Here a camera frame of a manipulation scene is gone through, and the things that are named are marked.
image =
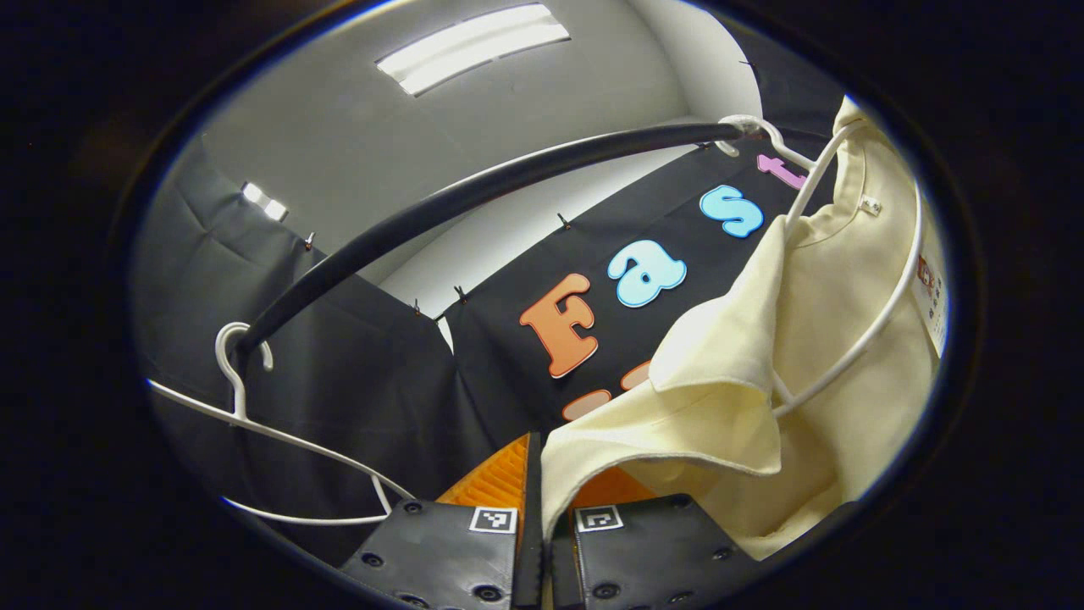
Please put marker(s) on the white hanger with shirt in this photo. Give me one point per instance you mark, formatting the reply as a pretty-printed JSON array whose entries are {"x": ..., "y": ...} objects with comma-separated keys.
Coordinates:
[{"x": 817, "y": 176}]

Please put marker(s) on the large ceiling light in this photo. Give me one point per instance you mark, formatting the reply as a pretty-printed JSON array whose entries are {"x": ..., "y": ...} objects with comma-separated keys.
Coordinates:
[{"x": 474, "y": 47}]

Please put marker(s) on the empty white hanger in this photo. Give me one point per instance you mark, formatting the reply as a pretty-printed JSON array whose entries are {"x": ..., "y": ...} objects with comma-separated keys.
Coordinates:
[{"x": 227, "y": 370}]

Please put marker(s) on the small ceiling light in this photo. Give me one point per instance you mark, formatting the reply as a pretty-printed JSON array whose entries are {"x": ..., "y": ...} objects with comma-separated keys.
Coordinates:
[{"x": 264, "y": 202}]

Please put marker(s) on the cream button shirt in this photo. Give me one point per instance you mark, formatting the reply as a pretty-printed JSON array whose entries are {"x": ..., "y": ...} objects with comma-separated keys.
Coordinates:
[{"x": 737, "y": 407}]

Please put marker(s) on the black backdrop cloth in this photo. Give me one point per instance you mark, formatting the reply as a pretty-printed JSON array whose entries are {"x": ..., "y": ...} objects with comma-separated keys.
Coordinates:
[{"x": 364, "y": 381}]

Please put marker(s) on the black clothes rack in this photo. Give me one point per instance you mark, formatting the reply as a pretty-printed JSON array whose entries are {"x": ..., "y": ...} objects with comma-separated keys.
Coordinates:
[{"x": 474, "y": 193}]

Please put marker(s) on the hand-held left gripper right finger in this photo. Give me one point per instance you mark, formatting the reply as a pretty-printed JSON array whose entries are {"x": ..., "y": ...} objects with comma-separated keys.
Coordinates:
[{"x": 644, "y": 551}]

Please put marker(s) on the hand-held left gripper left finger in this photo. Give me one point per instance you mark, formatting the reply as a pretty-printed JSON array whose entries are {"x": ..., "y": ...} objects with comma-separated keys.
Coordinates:
[{"x": 532, "y": 551}]

